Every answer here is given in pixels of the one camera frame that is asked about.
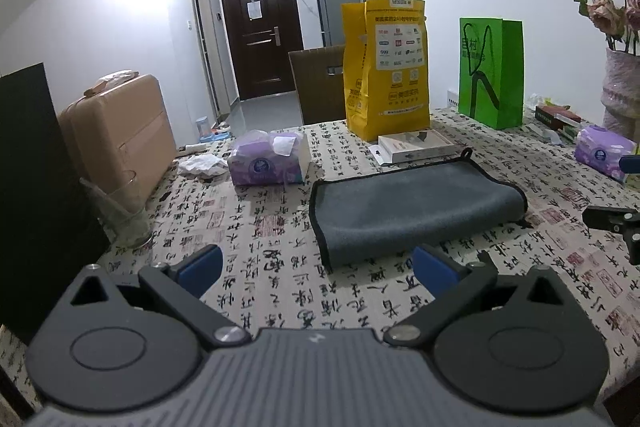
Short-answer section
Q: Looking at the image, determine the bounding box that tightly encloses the clear glass cup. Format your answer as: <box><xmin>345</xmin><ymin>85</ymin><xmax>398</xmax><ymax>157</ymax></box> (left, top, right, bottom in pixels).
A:
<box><xmin>79</xmin><ymin>173</ymin><xmax>154</xmax><ymax>249</ymax></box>

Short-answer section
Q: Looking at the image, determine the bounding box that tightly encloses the pale textured vase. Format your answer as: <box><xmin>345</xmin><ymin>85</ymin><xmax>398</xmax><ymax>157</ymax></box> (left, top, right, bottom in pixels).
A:
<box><xmin>601</xmin><ymin>46</ymin><xmax>640</xmax><ymax>144</ymax></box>

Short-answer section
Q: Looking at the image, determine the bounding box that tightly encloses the dark brown door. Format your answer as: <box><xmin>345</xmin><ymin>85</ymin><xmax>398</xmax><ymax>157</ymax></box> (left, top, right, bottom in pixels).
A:
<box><xmin>218</xmin><ymin>0</ymin><xmax>305</xmax><ymax>103</ymax></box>

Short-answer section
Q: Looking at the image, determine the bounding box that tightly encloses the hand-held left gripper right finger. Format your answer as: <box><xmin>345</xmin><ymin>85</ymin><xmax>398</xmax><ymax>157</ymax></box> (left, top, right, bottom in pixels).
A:
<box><xmin>384</xmin><ymin>244</ymin><xmax>576</xmax><ymax>349</ymax></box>

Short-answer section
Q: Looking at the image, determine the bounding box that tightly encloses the grey side door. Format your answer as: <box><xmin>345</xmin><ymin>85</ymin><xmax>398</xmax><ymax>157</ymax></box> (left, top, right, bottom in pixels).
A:
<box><xmin>187</xmin><ymin>0</ymin><xmax>221</xmax><ymax>124</ymax></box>

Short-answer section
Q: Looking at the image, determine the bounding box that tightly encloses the brown cardboard box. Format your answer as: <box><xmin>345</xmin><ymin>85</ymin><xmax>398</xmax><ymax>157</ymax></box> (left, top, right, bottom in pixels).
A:
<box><xmin>288</xmin><ymin>45</ymin><xmax>349</xmax><ymax>126</ymax></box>

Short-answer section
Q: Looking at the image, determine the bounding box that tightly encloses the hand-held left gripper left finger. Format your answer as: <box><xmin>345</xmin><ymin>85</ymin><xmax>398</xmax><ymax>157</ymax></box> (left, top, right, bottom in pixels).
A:
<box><xmin>64</xmin><ymin>244</ymin><xmax>252</xmax><ymax>349</ymax></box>

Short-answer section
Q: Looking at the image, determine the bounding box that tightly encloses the grey towel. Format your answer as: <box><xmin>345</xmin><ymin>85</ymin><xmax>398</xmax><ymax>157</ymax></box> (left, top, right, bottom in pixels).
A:
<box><xmin>308</xmin><ymin>147</ymin><xmax>530</xmax><ymax>276</ymax></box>

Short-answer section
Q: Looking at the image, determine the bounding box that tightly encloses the purple tissue pack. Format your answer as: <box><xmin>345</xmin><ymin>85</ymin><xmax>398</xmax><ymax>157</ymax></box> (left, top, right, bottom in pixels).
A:
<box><xmin>227</xmin><ymin>130</ymin><xmax>312</xmax><ymax>187</ymax></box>

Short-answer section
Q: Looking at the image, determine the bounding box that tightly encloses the yellow paper bag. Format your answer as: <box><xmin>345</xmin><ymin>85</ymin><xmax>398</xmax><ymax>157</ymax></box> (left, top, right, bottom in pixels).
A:
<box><xmin>341</xmin><ymin>0</ymin><xmax>432</xmax><ymax>142</ymax></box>

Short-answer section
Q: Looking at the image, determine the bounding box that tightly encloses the crumpled white tissue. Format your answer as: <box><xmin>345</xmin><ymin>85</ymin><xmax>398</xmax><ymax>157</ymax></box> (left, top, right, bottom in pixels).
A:
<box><xmin>177</xmin><ymin>154</ymin><xmax>230</xmax><ymax>180</ymax></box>

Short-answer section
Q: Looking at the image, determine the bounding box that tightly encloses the beige suitcase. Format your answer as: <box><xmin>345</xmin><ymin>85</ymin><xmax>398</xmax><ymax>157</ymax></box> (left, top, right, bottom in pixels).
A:
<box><xmin>57</xmin><ymin>69</ymin><xmax>177</xmax><ymax>214</ymax></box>

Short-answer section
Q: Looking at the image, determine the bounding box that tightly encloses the flat white box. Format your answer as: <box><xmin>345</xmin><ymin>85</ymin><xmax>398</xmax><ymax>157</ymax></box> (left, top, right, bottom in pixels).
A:
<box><xmin>369</xmin><ymin>128</ymin><xmax>460</xmax><ymax>166</ymax></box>

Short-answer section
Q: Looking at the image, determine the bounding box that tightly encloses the black panel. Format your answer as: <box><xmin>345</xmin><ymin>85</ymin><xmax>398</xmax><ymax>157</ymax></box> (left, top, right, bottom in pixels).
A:
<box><xmin>0</xmin><ymin>62</ymin><xmax>112</xmax><ymax>349</ymax></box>

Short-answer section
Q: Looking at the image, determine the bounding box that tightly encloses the purple wet wipes pack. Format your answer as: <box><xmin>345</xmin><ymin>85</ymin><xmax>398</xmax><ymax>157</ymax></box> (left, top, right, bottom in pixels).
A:
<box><xmin>573</xmin><ymin>125</ymin><xmax>639</xmax><ymax>183</ymax></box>

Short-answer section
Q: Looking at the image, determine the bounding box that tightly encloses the green paper bag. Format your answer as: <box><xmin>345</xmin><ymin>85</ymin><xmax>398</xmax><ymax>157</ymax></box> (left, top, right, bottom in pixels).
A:
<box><xmin>458</xmin><ymin>17</ymin><xmax>525</xmax><ymax>131</ymax></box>

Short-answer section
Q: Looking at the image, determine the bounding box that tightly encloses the red and green box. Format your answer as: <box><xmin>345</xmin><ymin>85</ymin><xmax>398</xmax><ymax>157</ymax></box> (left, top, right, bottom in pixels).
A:
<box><xmin>533</xmin><ymin>104</ymin><xmax>584</xmax><ymax>141</ymax></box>

